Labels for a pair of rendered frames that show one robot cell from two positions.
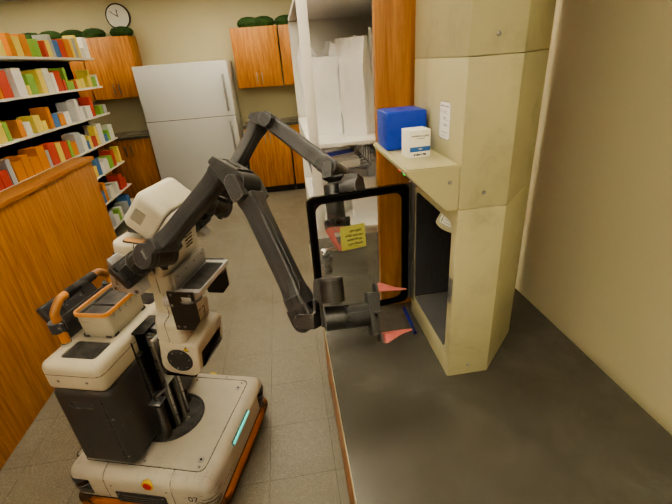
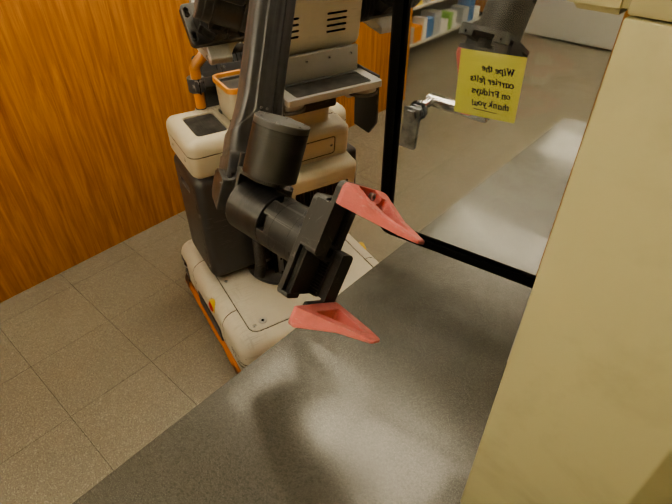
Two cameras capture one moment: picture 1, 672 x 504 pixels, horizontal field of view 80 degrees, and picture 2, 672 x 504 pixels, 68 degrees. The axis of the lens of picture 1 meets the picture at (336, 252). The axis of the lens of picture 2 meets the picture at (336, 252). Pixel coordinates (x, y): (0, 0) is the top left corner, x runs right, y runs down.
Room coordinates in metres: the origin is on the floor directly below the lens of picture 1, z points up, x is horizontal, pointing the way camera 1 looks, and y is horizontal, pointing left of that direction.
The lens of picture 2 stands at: (0.56, -0.36, 1.47)
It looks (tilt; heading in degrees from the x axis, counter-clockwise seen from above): 39 degrees down; 48
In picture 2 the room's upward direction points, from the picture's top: straight up
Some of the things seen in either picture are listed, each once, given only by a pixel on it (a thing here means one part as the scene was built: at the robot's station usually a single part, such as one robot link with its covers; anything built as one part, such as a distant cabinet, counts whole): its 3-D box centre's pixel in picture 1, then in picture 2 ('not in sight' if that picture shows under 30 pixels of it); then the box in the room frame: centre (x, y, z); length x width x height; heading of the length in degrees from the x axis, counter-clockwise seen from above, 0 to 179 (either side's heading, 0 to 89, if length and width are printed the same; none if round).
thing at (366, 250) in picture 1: (361, 253); (496, 138); (1.08, -0.08, 1.19); 0.30 x 0.01 x 0.40; 104
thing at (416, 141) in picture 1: (415, 142); not in sight; (0.93, -0.20, 1.54); 0.05 x 0.05 x 0.06; 10
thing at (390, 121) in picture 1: (400, 127); not in sight; (1.05, -0.19, 1.55); 0.10 x 0.10 x 0.09; 6
